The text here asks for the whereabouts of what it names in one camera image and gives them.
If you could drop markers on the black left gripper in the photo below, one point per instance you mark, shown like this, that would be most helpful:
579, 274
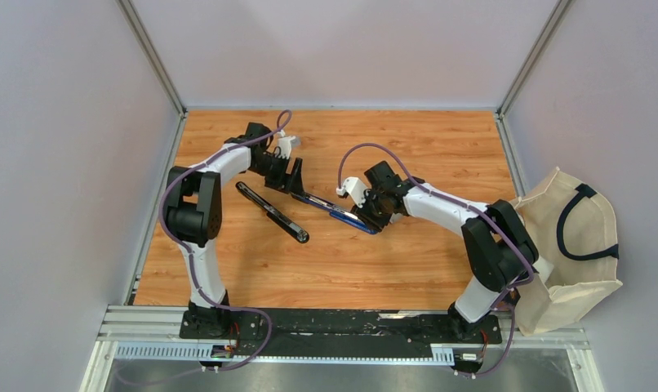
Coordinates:
286, 182

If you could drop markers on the beige tote bag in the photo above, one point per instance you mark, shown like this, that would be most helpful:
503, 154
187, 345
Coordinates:
575, 231

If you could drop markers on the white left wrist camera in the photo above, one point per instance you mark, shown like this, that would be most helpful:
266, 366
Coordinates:
285, 145

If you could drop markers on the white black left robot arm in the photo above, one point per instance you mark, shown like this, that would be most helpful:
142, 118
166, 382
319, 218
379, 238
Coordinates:
191, 211

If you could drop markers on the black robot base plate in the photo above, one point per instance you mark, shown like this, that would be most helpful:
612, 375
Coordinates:
346, 334

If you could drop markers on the aluminium frame rail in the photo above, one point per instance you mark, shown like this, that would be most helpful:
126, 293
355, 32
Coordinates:
152, 332

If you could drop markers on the black stapler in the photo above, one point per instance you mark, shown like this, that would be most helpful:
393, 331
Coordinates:
280, 219

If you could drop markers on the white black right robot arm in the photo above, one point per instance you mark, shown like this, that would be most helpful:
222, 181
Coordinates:
500, 251

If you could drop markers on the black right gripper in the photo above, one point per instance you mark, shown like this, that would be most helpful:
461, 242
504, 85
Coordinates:
366, 217

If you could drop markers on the blue stapler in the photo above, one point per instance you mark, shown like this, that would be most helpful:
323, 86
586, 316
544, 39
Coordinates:
335, 211

